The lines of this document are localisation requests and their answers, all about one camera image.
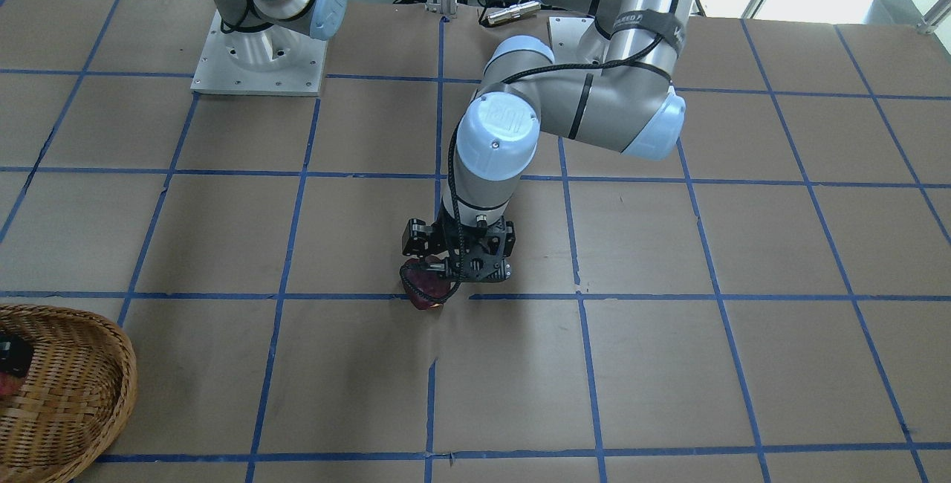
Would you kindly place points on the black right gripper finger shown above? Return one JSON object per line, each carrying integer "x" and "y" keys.
{"x": 16, "y": 356}

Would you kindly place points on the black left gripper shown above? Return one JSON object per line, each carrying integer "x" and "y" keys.
{"x": 415, "y": 238}

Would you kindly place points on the dark red apple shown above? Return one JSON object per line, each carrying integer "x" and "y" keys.
{"x": 424, "y": 283}

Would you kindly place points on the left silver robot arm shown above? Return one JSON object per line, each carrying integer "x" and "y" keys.
{"x": 611, "y": 89}

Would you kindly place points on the wicker basket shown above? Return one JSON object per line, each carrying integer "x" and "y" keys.
{"x": 78, "y": 395}

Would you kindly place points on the silver metal cylinder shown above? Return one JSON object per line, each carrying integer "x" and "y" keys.
{"x": 509, "y": 14}

